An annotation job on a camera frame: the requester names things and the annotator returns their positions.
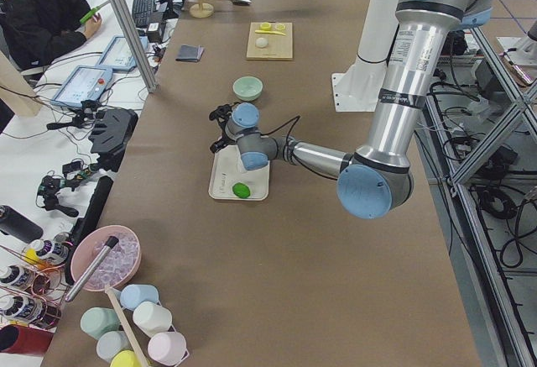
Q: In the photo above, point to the green plastic cup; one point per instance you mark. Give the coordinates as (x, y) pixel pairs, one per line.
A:
(97, 321)

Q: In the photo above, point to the blue plastic cup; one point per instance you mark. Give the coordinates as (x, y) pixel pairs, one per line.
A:
(133, 295)

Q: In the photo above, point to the cream rectangular tray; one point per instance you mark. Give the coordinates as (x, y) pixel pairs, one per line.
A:
(227, 171)

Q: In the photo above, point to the grey plastic cup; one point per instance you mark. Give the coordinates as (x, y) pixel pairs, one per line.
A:
(110, 344)

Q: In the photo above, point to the green lime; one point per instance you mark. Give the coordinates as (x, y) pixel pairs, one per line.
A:
(241, 190)

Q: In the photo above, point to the pink plastic cup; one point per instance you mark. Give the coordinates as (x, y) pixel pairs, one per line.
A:
(167, 348)

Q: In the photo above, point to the pink bowl with ice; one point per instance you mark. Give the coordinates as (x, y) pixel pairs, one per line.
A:
(120, 264)

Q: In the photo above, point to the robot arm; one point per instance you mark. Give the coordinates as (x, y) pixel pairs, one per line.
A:
(376, 177)

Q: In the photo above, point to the teach pendant tablet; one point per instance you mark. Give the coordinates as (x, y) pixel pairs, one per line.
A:
(117, 55)
(84, 83)

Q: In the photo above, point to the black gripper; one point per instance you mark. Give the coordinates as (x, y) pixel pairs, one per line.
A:
(222, 133)

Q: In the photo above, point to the seated person in black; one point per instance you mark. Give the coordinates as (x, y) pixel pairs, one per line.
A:
(39, 31)

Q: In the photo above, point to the white steamed bun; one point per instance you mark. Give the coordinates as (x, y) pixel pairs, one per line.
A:
(261, 42)

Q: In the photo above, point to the teach pendant tablet far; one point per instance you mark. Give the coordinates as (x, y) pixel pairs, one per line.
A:
(117, 55)

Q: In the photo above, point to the mint green bowl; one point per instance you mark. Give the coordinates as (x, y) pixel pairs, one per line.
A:
(247, 88)

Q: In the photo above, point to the grey folded cloth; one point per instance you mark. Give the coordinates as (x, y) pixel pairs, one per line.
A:
(190, 53)

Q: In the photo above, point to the black keyboard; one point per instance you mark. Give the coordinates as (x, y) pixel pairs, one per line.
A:
(141, 12)

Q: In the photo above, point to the yellow plastic cup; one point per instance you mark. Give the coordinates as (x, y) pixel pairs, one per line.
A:
(125, 358)

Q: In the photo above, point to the teach pendant tablet near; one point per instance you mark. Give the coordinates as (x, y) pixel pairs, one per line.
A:
(84, 83)

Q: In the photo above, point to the white plastic cup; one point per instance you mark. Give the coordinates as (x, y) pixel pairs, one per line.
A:
(152, 318)

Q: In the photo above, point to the bamboo cutting board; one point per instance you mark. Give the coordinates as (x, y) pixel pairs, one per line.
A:
(279, 47)

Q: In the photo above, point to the metal muddler stick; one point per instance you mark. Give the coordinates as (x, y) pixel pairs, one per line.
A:
(107, 247)

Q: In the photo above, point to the aluminium frame post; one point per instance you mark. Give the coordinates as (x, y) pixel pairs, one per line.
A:
(122, 12)

